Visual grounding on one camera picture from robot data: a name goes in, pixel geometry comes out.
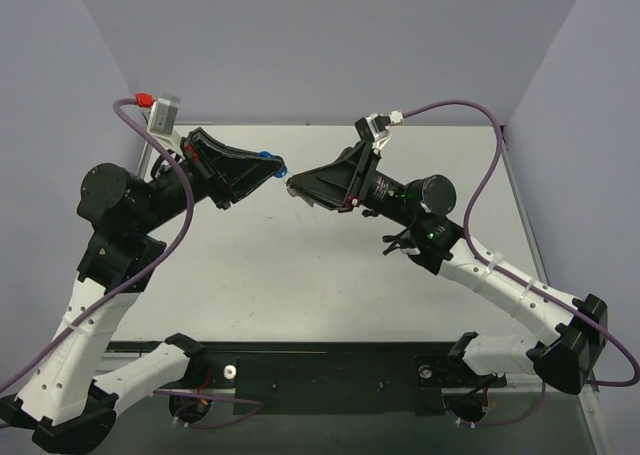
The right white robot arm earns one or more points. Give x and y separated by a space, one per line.
561 346

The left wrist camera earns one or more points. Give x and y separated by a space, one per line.
162 116

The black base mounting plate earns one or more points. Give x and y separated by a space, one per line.
337 378

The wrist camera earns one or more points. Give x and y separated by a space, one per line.
162 116
374 129

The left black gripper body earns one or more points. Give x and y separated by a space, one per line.
204 167

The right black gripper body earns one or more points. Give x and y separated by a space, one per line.
360 176

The blue key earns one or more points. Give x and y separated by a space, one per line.
277 166

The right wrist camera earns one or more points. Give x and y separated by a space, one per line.
374 129

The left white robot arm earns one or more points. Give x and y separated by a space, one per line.
69 407

